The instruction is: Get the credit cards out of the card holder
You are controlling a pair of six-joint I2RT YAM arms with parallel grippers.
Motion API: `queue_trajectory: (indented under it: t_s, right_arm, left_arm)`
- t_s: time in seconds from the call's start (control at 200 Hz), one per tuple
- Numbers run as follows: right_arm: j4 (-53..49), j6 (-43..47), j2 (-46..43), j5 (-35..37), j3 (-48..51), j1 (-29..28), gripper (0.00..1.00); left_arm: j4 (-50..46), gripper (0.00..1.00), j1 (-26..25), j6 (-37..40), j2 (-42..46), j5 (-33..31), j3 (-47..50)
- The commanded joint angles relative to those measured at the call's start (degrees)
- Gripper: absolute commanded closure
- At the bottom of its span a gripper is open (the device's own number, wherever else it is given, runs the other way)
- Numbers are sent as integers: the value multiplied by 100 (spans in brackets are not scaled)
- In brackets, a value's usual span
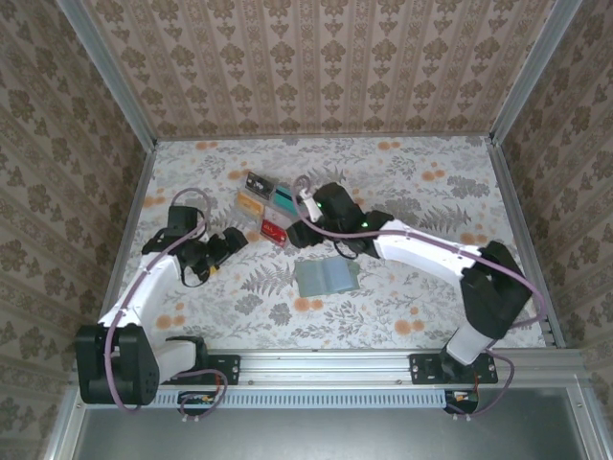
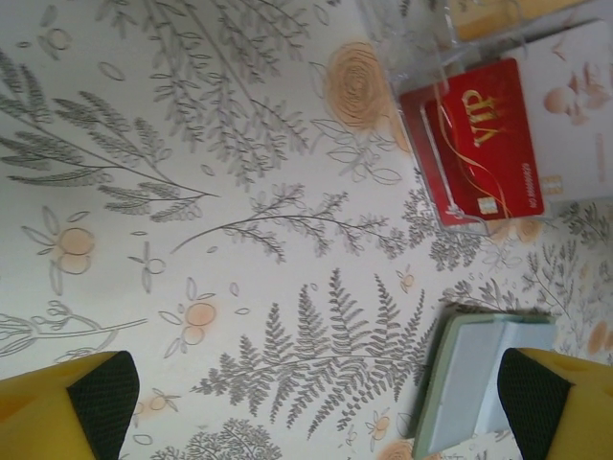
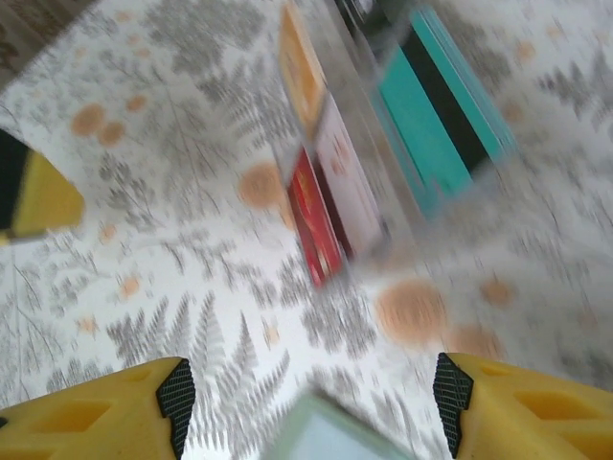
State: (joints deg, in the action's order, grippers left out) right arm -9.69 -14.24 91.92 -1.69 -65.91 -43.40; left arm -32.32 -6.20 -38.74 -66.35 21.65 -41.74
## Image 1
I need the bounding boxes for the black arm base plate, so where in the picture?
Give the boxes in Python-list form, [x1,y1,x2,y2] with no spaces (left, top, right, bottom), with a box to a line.
[410,353,499,386]
[155,353,240,386]

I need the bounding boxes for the grey metal panel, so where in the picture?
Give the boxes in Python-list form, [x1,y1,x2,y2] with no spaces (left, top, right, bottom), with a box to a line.
[42,385,607,460]

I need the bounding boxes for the orange credit card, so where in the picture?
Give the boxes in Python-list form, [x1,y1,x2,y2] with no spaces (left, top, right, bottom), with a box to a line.
[237,192,265,220]

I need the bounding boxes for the teal credit card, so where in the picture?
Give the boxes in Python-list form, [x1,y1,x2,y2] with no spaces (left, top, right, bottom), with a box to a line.
[271,185,303,217]

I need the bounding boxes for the black controller board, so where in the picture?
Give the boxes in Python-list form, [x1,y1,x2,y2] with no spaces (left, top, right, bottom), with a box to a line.
[443,390,481,416]
[176,390,217,417]

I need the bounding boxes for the aluminium corner post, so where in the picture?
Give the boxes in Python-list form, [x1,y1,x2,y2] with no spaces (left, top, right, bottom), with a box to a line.
[488,0,583,145]
[55,0,159,149]

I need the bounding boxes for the red credit card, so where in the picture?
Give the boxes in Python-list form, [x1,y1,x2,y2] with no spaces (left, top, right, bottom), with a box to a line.
[261,220,288,244]

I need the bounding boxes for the long aluminium mounting rail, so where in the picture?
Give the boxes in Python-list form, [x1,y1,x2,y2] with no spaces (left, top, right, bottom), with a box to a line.
[70,348,589,387]

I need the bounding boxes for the clear acrylic card organizer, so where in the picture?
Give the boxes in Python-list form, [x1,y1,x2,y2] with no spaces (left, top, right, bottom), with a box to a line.
[234,171,306,248]

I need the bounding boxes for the floral patterned table cover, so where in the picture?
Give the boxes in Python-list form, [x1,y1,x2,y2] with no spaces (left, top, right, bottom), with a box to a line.
[102,136,551,352]

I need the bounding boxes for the black credit card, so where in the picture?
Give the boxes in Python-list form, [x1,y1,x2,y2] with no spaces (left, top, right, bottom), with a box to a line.
[244,172,275,197]

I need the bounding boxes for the green translucent card holder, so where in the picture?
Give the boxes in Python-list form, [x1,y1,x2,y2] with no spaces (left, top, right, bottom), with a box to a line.
[292,258,360,297]

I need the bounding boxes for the aluminium side rail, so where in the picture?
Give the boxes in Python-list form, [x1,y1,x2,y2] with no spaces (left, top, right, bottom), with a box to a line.
[89,141,159,351]
[484,135,567,350]

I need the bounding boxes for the grey slotted cable duct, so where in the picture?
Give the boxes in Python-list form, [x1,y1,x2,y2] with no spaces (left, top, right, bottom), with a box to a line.
[88,388,480,409]

